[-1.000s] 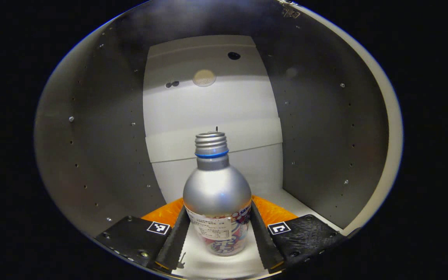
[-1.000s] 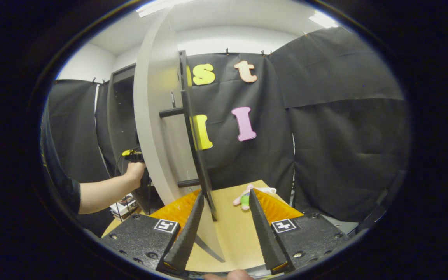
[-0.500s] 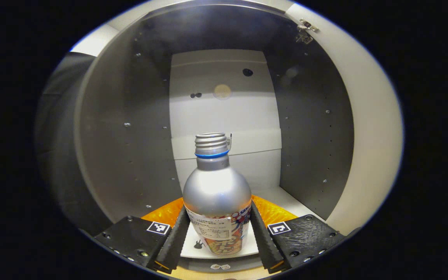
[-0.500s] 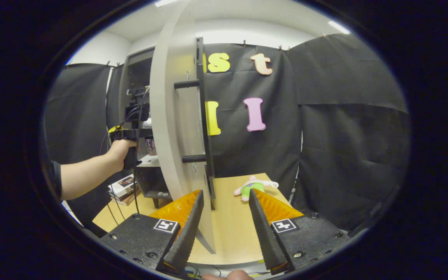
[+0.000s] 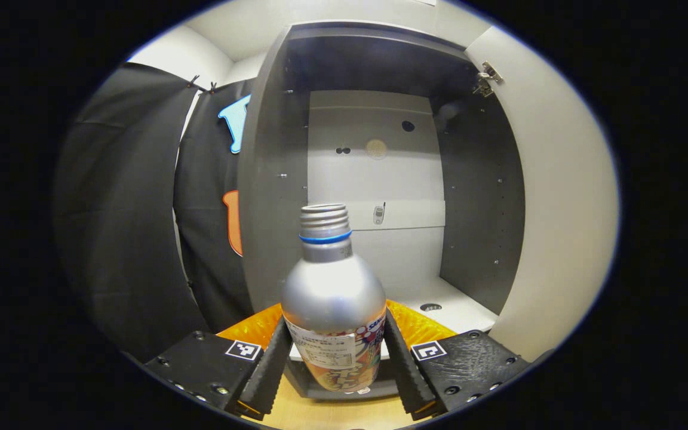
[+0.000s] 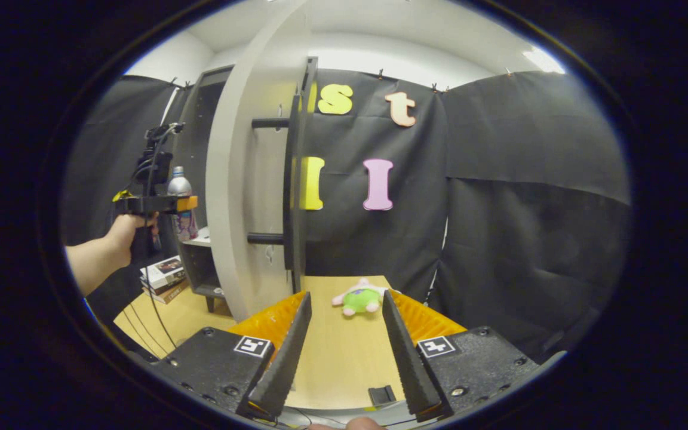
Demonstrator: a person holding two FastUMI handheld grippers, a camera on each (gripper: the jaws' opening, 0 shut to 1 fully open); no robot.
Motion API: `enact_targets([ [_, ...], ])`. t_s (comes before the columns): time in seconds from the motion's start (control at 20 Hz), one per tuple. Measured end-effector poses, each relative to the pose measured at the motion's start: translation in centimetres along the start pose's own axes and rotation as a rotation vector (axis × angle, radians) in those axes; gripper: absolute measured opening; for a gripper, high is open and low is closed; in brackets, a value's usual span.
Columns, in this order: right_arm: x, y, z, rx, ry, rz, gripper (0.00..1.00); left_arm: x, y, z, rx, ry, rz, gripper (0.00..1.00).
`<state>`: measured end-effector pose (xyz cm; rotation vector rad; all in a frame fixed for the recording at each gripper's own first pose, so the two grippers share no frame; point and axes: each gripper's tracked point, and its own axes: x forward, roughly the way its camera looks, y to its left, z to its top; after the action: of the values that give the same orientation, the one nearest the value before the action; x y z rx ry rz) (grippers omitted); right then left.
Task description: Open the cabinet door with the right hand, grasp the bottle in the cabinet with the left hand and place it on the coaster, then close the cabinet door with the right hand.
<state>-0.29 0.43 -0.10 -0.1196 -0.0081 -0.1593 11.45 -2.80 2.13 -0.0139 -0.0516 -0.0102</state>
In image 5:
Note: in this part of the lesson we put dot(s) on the silver aluminium bottle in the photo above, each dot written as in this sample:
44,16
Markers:
332,292

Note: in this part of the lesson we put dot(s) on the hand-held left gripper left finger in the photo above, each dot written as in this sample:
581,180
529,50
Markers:
269,376

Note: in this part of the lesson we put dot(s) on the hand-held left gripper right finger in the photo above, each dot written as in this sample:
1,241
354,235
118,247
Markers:
407,376

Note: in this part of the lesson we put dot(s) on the dark grey cabinet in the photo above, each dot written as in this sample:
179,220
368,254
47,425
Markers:
481,209

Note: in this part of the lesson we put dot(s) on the black backdrop cloth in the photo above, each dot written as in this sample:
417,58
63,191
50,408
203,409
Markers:
123,209

